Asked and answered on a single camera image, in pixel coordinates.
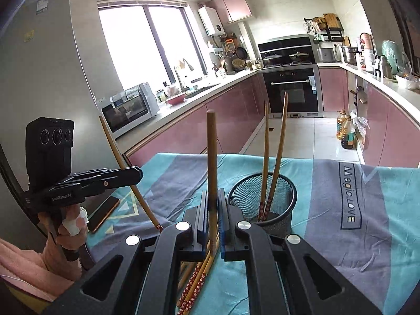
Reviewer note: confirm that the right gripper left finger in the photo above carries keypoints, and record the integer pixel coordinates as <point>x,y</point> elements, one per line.
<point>198,218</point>

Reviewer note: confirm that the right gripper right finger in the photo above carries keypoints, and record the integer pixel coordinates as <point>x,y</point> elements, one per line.
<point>235,243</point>

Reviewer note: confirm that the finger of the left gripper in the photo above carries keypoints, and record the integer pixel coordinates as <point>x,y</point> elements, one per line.
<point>97,185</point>
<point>95,173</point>

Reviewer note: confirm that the wooden chopstick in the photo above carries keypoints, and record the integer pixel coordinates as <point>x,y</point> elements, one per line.
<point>212,178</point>
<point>134,188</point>

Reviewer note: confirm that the left hand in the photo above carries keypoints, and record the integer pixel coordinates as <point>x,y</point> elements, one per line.
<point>67,228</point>

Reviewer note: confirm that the smartphone orange case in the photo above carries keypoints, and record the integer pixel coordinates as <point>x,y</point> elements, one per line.
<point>98,217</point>

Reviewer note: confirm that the black mesh utensil holder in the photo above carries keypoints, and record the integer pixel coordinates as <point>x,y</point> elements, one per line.
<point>246,195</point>

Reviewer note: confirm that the white microwave oven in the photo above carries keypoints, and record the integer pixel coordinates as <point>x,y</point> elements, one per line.
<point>129,109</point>

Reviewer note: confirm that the red bowl on counter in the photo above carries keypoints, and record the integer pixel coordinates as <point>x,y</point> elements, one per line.
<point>177,99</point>

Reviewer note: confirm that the silver refrigerator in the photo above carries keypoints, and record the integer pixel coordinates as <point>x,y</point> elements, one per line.
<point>42,76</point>

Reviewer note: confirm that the teal grey tablecloth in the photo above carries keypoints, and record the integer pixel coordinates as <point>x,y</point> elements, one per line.
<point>364,220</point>

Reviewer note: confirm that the dark soy sauce bottle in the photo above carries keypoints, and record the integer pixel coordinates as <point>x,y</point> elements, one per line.
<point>348,134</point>

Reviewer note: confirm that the black built-in oven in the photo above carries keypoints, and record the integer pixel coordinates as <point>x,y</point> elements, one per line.
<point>302,83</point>

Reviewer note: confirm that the yellow cooking oil bottle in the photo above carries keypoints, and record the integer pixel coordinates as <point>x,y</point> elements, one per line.
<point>341,119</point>

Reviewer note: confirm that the white water heater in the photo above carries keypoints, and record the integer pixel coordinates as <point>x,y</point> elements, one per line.
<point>211,21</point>

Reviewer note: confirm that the black range hood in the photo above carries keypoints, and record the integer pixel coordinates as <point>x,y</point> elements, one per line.
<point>288,45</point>

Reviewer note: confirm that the steel stock pot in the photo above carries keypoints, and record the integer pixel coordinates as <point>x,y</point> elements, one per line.
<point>349,55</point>

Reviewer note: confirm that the teal covered appliance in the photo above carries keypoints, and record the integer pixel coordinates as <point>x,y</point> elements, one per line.
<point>391,50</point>

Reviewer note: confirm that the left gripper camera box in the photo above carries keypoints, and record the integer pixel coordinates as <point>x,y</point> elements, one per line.
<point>48,151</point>

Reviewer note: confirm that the pink upper wall cabinet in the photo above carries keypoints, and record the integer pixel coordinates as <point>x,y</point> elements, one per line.
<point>230,11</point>

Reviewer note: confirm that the black wall rack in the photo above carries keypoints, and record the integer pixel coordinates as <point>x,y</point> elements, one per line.
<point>325,28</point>

